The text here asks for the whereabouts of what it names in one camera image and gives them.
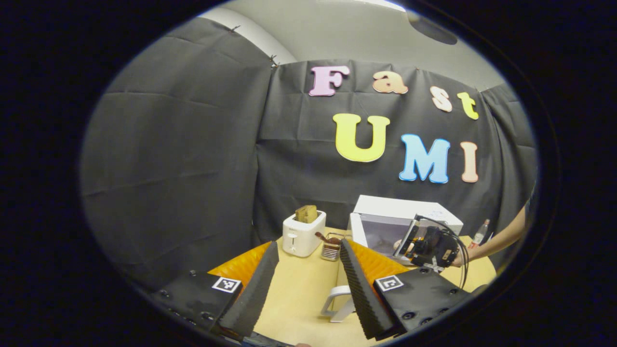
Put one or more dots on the white microwave oven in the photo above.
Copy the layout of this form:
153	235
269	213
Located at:
390	207

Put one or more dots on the clear plastic water bottle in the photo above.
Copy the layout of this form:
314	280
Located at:
479	233

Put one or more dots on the white toaster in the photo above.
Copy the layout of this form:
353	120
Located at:
301	238

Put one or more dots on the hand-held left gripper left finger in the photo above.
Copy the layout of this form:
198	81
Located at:
250	299

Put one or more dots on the black backdrop cloth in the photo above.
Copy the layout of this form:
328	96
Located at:
183	159

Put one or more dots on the brown toast slice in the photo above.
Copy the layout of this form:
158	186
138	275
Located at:
306	214

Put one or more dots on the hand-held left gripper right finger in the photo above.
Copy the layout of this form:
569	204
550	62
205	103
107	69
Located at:
366	299

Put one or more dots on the long ceiling light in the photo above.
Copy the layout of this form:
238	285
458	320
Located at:
381	4

